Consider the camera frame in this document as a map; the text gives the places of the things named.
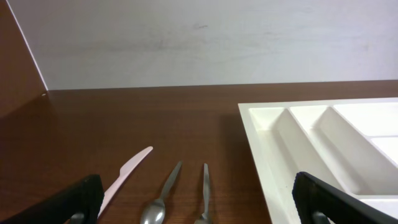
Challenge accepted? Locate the white cutlery tray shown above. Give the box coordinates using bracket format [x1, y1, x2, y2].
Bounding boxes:
[239, 98, 397, 223]

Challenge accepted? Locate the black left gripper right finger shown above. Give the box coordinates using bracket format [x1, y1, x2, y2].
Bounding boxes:
[292, 172, 397, 224]

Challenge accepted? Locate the pink plastic knife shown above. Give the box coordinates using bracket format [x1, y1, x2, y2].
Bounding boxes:
[98, 146, 153, 218]

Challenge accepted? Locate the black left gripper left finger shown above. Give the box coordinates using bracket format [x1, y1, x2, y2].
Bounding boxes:
[1, 174, 104, 224]

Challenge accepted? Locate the small metal teaspoon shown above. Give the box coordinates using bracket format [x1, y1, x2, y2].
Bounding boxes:
[194, 163, 212, 224]
[140, 161, 183, 224]

